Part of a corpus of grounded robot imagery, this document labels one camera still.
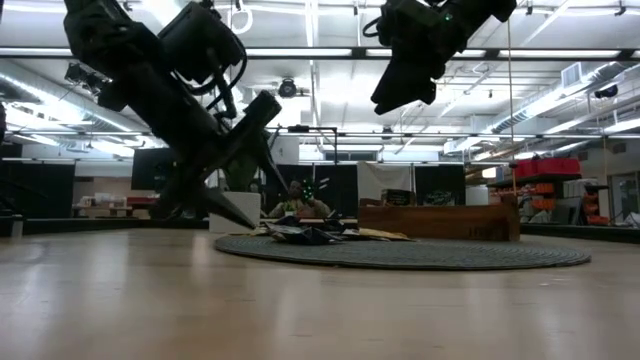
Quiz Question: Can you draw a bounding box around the dark green tea packet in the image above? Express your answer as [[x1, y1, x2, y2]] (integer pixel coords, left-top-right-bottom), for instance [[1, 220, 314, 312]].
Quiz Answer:
[[424, 188, 457, 206]]

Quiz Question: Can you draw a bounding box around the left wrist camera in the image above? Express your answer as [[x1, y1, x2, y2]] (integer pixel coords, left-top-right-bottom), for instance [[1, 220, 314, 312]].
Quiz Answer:
[[158, 1, 247, 96]]

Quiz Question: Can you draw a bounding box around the white hanging banner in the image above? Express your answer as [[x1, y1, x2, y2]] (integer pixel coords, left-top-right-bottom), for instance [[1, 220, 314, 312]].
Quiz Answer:
[[356, 162, 414, 201]]

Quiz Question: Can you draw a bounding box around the black screen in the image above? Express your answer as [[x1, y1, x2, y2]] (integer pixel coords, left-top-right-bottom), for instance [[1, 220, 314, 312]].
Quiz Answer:
[[130, 147, 176, 191]]

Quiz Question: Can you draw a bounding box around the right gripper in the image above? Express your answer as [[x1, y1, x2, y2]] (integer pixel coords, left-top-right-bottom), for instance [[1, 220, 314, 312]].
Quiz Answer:
[[370, 0, 469, 116]]

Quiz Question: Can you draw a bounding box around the shelf with red bins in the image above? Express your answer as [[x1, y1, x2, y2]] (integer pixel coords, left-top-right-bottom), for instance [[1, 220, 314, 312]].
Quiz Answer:
[[487, 157, 611, 226]]

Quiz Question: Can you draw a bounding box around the grey round mat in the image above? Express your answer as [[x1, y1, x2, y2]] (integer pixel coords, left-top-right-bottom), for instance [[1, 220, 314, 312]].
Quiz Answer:
[[214, 233, 592, 272]]

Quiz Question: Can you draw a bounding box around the wooden three-compartment tray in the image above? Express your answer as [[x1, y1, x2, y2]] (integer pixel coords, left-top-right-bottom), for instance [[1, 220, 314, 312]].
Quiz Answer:
[[357, 197, 521, 243]]

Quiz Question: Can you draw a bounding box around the yellow tea packet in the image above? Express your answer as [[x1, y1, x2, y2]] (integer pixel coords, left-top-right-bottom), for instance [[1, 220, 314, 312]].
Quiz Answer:
[[349, 227, 414, 242]]

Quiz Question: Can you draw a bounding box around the white plant pot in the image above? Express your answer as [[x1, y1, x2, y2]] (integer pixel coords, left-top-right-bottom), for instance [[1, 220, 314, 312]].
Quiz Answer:
[[208, 191, 262, 235]]

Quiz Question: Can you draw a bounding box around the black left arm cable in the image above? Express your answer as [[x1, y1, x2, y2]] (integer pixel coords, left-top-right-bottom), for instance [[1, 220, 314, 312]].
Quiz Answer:
[[174, 47, 250, 121]]

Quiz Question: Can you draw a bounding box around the green artificial plant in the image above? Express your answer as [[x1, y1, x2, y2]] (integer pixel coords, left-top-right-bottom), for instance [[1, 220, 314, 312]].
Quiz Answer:
[[222, 144, 271, 194]]

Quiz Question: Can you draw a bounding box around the dark brown tea packet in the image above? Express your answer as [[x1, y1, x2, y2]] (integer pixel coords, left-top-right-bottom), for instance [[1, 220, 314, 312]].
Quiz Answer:
[[380, 188, 417, 207]]

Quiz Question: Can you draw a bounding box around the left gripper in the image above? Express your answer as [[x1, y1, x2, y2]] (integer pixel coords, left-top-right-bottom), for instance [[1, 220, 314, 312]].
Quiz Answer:
[[99, 59, 290, 230]]

